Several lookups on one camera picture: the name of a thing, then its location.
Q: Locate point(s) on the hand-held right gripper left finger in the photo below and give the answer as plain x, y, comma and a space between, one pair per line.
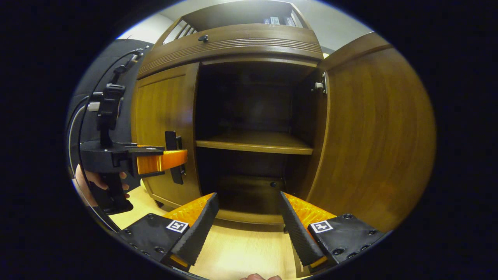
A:
198, 233

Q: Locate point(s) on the wooden inner cabinet shelf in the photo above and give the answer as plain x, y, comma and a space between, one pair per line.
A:
256, 142

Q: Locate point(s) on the wooden cabinet drawer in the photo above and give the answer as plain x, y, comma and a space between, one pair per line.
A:
253, 42

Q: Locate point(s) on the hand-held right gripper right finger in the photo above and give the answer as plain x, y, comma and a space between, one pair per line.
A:
297, 233

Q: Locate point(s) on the metal door hinge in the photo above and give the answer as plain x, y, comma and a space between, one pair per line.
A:
319, 86

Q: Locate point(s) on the black drawer knob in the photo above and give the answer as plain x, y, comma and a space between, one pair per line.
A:
203, 38

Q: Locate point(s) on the wooden cabinet door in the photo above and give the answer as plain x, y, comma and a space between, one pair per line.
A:
373, 128
163, 109

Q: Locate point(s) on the brown wooden shoe cabinet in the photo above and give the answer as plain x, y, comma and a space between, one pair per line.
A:
253, 112

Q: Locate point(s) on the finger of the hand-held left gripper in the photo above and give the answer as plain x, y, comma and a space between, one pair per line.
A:
163, 161

